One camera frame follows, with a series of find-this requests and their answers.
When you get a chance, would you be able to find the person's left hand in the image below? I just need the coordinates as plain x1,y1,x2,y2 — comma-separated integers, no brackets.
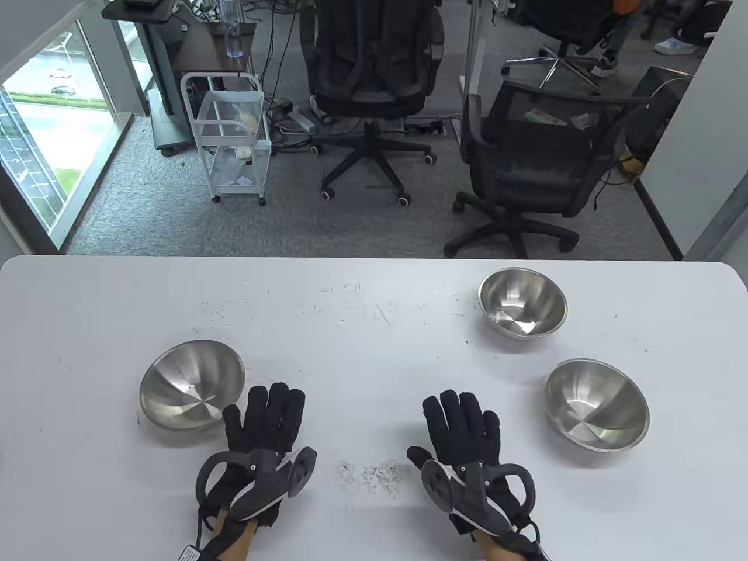
202,383,306,535

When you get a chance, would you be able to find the person's right hand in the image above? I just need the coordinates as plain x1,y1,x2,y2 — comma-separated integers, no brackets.
407,390,529,535

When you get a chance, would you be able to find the steel mixing bowl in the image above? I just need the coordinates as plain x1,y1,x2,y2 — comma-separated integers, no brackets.
478,268,568,339
140,340,245,431
545,358,650,452

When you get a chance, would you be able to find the person's right forearm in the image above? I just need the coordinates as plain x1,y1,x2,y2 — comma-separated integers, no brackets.
471,528,527,561

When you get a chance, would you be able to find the person's left forearm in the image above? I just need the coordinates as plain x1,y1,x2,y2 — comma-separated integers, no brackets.
202,508,259,561

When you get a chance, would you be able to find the black and white hand tracker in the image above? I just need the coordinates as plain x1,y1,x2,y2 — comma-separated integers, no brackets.
421,460,536,535
196,446,318,522

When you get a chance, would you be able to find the black mesh office chair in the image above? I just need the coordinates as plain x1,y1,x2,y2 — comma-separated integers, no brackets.
444,79,652,259

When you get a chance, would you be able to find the white rolling cart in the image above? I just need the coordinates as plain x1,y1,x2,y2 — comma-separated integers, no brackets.
180,72,273,206

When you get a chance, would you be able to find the grey rolling stand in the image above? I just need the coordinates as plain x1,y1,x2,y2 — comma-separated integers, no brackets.
101,0,195,157

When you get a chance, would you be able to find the black computer case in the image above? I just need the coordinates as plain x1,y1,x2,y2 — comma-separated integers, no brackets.
622,65,694,165

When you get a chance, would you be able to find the dark brown side table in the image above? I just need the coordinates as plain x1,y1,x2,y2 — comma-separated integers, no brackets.
171,22,258,77

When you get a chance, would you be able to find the black high-back office chair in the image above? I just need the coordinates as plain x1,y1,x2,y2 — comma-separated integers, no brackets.
299,0,446,206

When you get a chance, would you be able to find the clear plastic bottle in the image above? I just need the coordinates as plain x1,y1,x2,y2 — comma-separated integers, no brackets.
222,0,244,59

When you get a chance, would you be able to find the office chair with chrome base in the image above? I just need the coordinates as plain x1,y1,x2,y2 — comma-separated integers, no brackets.
505,0,625,94

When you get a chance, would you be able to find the glass window with dark frame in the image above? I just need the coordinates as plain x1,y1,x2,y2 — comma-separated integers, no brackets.
0,16,136,255

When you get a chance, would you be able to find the white metal frame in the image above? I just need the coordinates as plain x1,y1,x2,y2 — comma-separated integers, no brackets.
459,0,489,98

